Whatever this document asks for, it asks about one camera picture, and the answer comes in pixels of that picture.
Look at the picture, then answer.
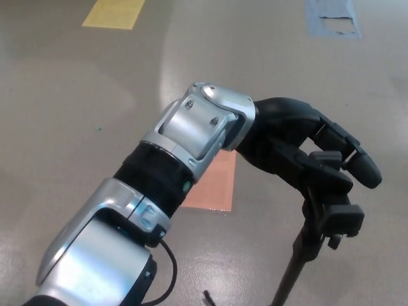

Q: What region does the yellow floor marking rectangle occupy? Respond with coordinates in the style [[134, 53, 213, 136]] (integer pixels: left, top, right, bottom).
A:
[[82, 0, 146, 31]]

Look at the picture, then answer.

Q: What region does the black phone stand tripod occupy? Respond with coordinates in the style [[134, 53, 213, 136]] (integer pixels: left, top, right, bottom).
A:
[[203, 178, 365, 306]]

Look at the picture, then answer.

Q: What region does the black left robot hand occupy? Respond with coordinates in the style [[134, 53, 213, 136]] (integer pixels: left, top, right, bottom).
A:
[[234, 96, 383, 200]]

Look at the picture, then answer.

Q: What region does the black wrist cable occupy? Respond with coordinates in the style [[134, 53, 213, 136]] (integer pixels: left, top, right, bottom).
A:
[[140, 238, 178, 305]]

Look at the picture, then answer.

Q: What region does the orange floor marking rectangle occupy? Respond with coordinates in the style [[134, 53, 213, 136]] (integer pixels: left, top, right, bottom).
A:
[[180, 149, 237, 212]]

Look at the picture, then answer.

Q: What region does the torn blue floor marking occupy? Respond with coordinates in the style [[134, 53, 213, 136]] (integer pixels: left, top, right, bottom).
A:
[[304, 0, 363, 40]]

